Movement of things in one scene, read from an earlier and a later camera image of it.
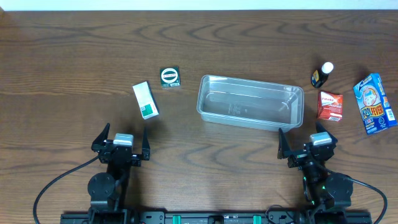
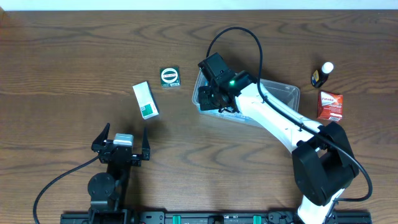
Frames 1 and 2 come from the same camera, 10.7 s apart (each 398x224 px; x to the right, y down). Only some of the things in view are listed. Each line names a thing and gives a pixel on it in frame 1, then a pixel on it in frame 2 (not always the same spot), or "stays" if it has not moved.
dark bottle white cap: [319, 77] stays
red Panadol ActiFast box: [330, 106] stays
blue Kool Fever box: [377, 111] → [207, 99]
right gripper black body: [308, 157] → [205, 98]
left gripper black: [121, 154] stays
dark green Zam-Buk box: [170, 78] stays
